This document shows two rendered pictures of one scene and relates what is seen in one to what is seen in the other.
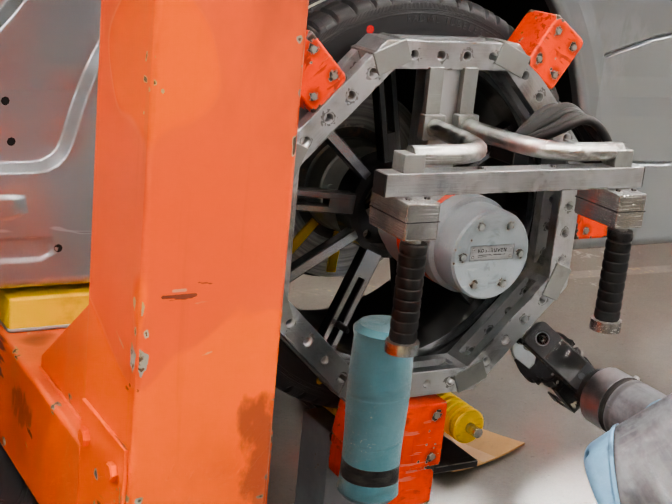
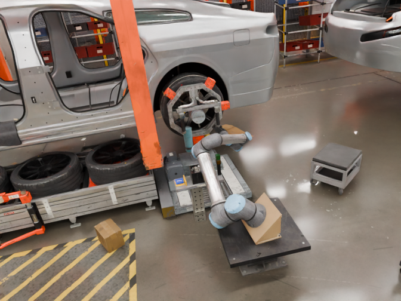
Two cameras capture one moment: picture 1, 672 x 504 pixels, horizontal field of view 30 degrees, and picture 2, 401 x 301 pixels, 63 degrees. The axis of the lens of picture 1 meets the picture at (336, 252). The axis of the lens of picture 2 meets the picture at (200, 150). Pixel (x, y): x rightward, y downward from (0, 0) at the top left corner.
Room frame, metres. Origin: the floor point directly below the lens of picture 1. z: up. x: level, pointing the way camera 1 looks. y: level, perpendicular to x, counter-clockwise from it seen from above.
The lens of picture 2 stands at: (-1.07, -1.19, 2.09)
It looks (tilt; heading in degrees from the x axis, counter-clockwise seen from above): 29 degrees down; 20
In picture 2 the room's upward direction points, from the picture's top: 7 degrees counter-clockwise
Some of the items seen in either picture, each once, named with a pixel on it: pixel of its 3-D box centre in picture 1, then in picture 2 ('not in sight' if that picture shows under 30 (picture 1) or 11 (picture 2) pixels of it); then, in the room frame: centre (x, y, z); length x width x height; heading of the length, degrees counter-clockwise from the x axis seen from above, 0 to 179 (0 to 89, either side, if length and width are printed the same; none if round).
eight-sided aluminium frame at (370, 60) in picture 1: (422, 221); (194, 111); (1.80, -0.12, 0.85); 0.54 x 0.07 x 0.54; 120
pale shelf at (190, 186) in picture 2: not in sight; (198, 180); (1.20, -0.31, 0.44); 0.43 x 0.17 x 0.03; 120
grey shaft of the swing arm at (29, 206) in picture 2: not in sight; (32, 212); (0.66, 1.15, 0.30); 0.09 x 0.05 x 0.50; 120
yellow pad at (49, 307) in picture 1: (42, 297); not in sight; (1.71, 0.42, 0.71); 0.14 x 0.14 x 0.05; 30
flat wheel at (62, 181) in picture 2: not in sight; (48, 175); (1.11, 1.31, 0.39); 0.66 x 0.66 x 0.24
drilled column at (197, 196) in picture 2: not in sight; (197, 200); (1.18, -0.28, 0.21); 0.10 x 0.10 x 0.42; 30
